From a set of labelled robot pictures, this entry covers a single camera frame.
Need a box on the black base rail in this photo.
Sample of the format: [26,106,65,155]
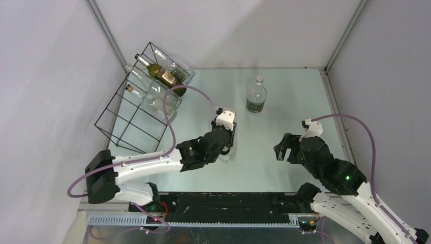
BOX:
[144,192,314,224]

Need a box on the black wire wine rack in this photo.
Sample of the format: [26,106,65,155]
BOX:
[95,42,185,154]

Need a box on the green wine bottle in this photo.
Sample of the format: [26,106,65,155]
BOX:
[135,54,182,88]

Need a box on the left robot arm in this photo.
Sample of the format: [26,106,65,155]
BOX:
[85,121,237,212]

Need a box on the tall empty clear bottle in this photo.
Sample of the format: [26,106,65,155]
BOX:
[125,65,182,109]

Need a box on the white toothed cable duct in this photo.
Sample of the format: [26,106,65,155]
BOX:
[88,215,300,228]

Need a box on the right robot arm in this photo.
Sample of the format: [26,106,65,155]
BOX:
[273,133,429,243]

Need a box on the clear bottle white cap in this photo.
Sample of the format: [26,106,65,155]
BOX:
[245,75,267,114]

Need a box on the clear bottle copper cap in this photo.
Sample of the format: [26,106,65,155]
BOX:
[218,145,236,163]

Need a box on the clear bottle dark green label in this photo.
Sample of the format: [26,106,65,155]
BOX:
[153,49,195,85]

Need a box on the clear bottle black cap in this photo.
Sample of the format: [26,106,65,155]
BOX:
[125,84,177,123]

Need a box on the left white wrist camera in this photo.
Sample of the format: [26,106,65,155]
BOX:
[215,108,236,131]

